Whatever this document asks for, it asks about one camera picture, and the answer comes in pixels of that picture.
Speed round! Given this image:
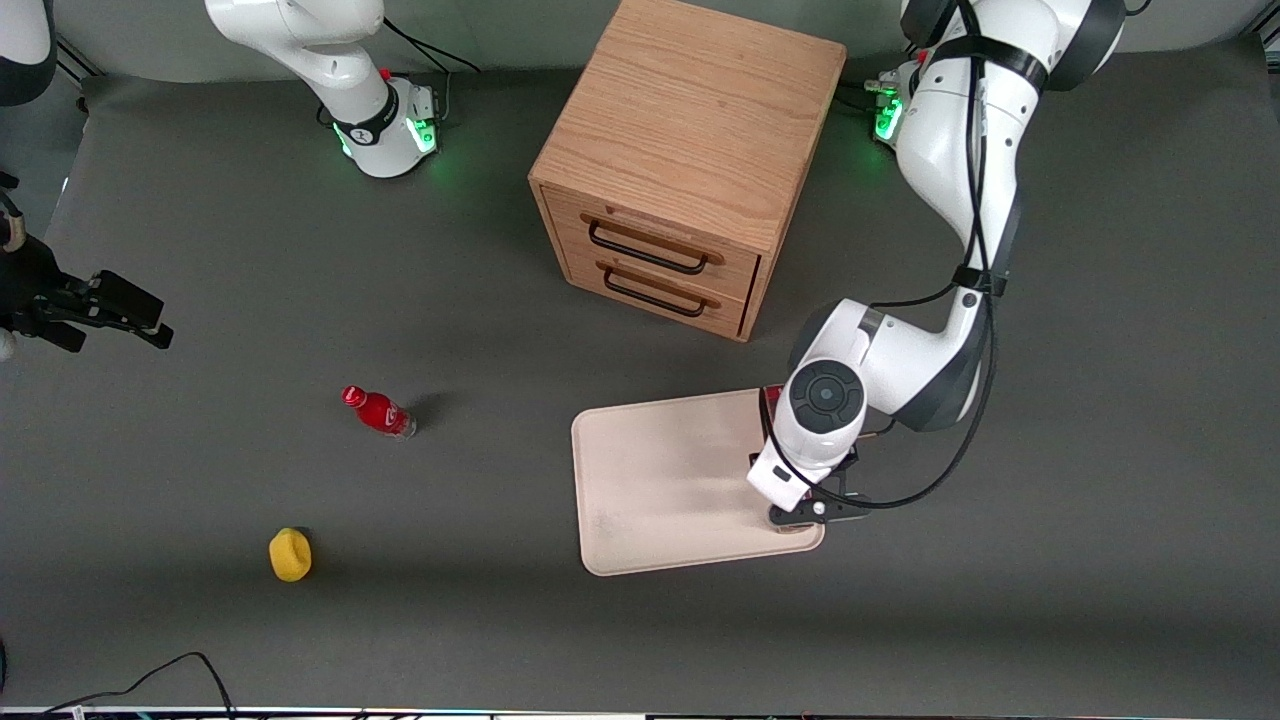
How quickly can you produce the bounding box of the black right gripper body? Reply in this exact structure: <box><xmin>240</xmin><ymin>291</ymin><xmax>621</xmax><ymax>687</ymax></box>
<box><xmin>0</xmin><ymin>232</ymin><xmax>93</xmax><ymax>353</ymax></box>

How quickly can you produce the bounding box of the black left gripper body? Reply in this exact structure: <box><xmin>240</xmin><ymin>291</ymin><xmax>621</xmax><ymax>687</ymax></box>
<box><xmin>766</xmin><ymin>445</ymin><xmax>873</xmax><ymax>528</ymax></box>

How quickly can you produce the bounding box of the red cookie box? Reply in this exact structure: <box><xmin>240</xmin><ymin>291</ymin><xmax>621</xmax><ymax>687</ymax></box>
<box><xmin>762</xmin><ymin>384</ymin><xmax>819</xmax><ymax>537</ymax></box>

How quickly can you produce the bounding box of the beige rectangular tray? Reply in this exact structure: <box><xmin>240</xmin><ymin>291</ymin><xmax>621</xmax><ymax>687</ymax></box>
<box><xmin>570</xmin><ymin>388</ymin><xmax>826</xmax><ymax>578</ymax></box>

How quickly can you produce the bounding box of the small red bottle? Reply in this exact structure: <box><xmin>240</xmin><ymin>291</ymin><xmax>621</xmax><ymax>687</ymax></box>
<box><xmin>341</xmin><ymin>385</ymin><xmax>418</xmax><ymax>439</ymax></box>

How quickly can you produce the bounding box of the small yellow round object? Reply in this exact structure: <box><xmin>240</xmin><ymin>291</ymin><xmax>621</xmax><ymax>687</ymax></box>
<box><xmin>268</xmin><ymin>527</ymin><xmax>313</xmax><ymax>584</ymax></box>

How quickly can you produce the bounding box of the wooden two-drawer cabinet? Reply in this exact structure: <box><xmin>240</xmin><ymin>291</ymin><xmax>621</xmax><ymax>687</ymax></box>
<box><xmin>528</xmin><ymin>0</ymin><xmax>848</xmax><ymax>344</ymax></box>

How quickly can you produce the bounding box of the black drawer handle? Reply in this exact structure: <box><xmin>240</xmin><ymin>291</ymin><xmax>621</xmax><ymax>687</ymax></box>
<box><xmin>602</xmin><ymin>267</ymin><xmax>708</xmax><ymax>319</ymax></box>
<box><xmin>587</xmin><ymin>221</ymin><xmax>710</xmax><ymax>276</ymax></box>

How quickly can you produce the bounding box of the black table-edge cable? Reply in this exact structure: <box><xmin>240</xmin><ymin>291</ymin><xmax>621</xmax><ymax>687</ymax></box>
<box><xmin>30</xmin><ymin>651</ymin><xmax>238</xmax><ymax>720</ymax></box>

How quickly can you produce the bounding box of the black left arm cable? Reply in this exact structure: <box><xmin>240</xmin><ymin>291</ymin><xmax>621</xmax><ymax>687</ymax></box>
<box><xmin>758</xmin><ymin>0</ymin><xmax>1004</xmax><ymax>512</ymax></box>

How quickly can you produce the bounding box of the black right arm base cable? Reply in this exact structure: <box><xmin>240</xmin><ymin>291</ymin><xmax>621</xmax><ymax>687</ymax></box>
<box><xmin>317</xmin><ymin>17</ymin><xmax>482</xmax><ymax>129</ymax></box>

